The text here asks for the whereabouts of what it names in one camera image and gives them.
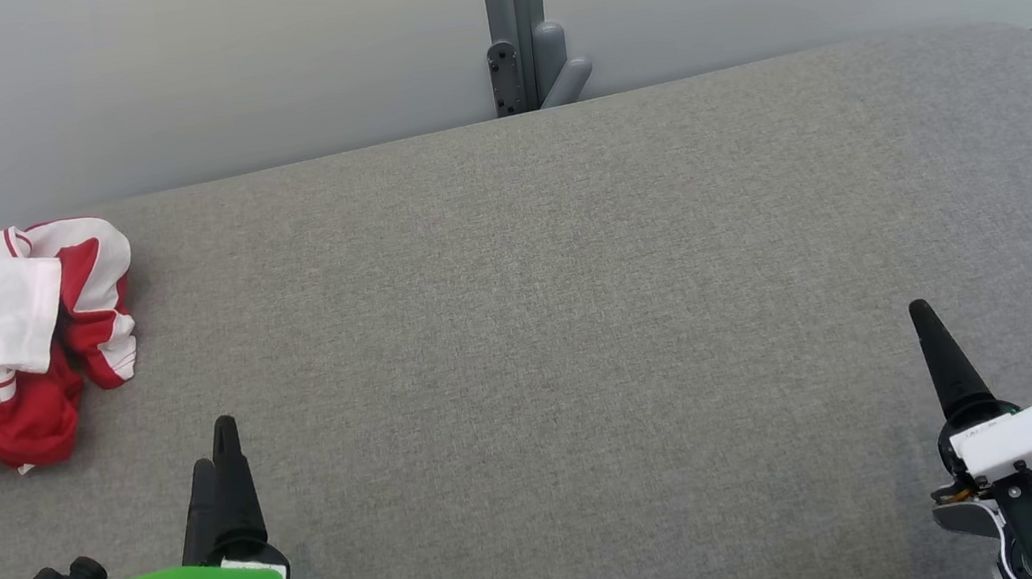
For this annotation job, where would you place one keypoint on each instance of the grey tube foot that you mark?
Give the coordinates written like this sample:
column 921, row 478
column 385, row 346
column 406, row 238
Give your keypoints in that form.
column 549, row 52

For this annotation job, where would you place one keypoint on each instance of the dark bracket plate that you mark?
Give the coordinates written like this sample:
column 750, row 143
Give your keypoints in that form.
column 505, row 79

